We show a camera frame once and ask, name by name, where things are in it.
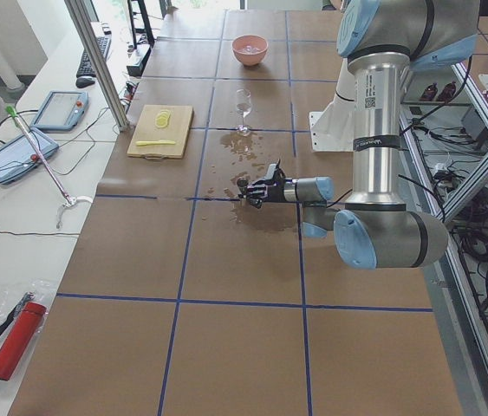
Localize yellow plastic knife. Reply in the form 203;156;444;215
135;140;177;146

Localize steel jigger cup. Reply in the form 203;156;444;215
237;178;249;199

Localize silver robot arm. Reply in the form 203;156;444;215
237;1;479;269

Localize red cylinder bottle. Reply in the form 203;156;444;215
0;302;47;380

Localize bamboo cutting board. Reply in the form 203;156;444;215
127;105;193;159

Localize blue teach pendant near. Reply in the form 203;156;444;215
0;134;38;184

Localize aluminium frame post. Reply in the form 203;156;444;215
64;0;129;132

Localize clear ice cubes pile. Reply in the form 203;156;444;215
237;44;261;55

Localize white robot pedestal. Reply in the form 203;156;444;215
309;58;355;153

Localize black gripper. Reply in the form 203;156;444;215
238;163;286;209

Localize black box device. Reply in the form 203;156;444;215
127;44;152;77

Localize pink bowl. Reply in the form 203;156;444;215
231;35;269;67

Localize black computer mouse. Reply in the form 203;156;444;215
75;75;95;88

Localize blue teach pendant far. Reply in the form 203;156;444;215
31;91;88;132

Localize metal grabber stick green tip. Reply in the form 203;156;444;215
6;106;94;230

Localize blue teach pendant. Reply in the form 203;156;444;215
31;91;88;132
0;134;38;184

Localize clear wine glass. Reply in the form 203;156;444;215
236;88;252;136

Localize black keyboard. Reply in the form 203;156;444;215
75;36;113;79

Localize lemon slices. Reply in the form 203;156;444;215
154;108;172;129

